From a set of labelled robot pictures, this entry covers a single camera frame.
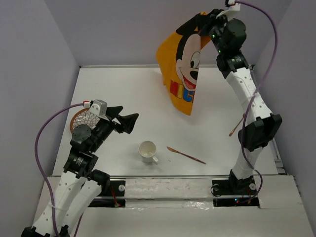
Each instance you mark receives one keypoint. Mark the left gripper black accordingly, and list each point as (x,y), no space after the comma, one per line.
(129,120)

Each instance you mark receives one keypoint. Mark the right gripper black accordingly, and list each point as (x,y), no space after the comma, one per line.
(204,27)

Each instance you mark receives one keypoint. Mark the yellow Mickey Mouse cloth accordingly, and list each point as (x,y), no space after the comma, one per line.
(179,58)

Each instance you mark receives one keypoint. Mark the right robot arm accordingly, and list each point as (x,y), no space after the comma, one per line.
(259,124)

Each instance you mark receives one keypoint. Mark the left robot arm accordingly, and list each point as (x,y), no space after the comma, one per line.
(80,182)

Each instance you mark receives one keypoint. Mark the white ceramic mug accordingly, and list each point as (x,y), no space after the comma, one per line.
(147,150)

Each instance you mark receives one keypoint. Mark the copper knife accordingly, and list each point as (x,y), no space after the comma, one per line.
(183,154)

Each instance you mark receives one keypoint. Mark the copper fork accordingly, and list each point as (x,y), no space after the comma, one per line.
(234,129)

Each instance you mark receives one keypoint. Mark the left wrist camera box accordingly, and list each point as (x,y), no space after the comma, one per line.
(98,108)

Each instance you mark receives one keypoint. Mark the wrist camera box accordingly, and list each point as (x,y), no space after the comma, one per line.
(232,8)
(98,108)

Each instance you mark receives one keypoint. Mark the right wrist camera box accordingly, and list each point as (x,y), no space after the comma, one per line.
(232,8)

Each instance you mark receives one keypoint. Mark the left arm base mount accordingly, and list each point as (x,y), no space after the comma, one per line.
(111,197)

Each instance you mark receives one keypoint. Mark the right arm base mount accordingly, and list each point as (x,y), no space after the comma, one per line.
(224,196)

